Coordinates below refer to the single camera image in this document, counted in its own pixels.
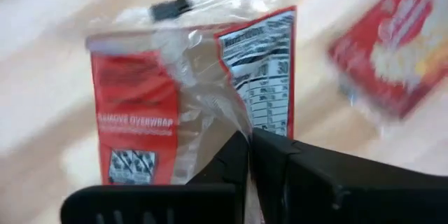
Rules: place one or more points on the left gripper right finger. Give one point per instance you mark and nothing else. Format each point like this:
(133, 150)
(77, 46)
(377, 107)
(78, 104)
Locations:
(350, 189)

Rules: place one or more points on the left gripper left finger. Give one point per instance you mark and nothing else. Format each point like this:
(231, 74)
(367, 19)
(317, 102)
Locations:
(157, 204)

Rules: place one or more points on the red popcorn bag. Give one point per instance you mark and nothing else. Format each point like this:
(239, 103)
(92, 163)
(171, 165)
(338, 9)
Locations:
(395, 42)
(136, 94)

